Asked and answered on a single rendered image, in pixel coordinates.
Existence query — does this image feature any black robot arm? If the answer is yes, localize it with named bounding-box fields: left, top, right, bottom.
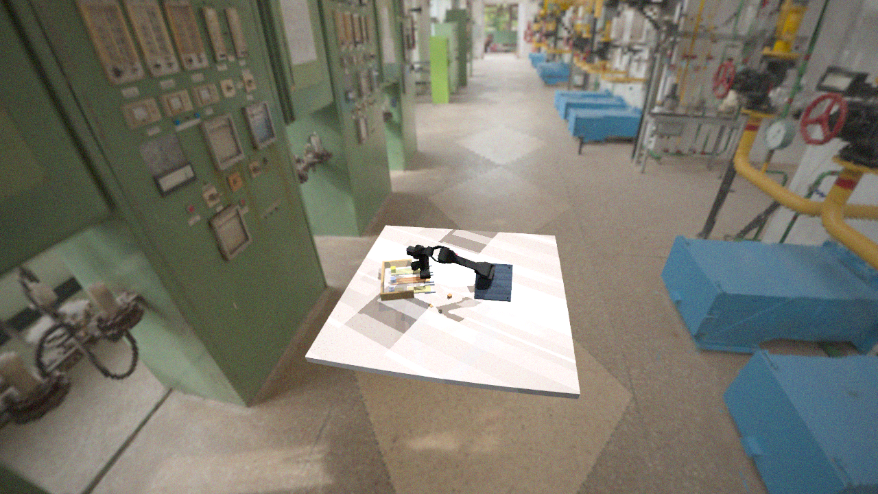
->
left=406, top=244, right=496, bottom=280

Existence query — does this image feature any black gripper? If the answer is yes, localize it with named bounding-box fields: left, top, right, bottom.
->
left=419, top=259, right=431, bottom=279

